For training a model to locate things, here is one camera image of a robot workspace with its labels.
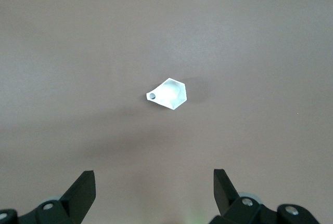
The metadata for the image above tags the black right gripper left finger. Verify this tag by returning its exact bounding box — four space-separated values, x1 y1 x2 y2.
0 170 96 224

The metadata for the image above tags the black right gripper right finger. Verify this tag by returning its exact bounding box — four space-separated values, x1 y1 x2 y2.
210 168 319 224

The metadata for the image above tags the white angular plastic cup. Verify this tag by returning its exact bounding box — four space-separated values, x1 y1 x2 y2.
145 77 187 111

